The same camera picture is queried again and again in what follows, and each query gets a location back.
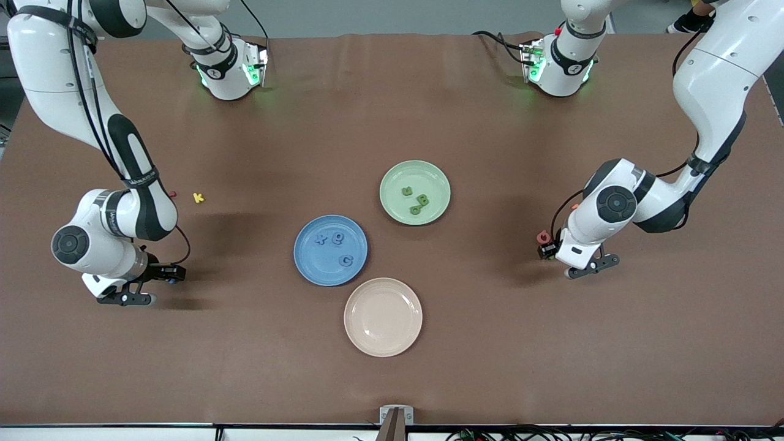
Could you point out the green plate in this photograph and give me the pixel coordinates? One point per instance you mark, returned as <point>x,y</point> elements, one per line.
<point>422,174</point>

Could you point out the white table front rail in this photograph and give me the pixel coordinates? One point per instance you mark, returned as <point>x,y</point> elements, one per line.
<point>122,435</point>

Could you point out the black white-soled sneaker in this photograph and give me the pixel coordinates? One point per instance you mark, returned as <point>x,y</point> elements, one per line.
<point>686,24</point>

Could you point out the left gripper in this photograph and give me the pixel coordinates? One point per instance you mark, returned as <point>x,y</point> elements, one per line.
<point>547,250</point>

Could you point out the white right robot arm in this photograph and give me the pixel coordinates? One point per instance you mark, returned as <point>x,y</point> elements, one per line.
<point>55,79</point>

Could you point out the brown table cover mat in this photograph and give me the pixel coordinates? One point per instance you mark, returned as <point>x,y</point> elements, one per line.
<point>245,367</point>

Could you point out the grey metal bracket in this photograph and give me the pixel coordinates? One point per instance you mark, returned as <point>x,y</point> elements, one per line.
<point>387,413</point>

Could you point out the blue plate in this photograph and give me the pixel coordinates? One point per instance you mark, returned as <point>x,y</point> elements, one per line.
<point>318,263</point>

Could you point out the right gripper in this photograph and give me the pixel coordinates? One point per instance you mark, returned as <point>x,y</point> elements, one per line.
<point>157,271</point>

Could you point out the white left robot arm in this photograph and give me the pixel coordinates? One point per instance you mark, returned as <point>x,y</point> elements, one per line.
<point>710,79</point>

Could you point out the pink foam letter Q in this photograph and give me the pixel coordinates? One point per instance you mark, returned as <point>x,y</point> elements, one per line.
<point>541,233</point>

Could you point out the beige pink plate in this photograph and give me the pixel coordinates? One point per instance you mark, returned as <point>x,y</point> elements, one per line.
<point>383,317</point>

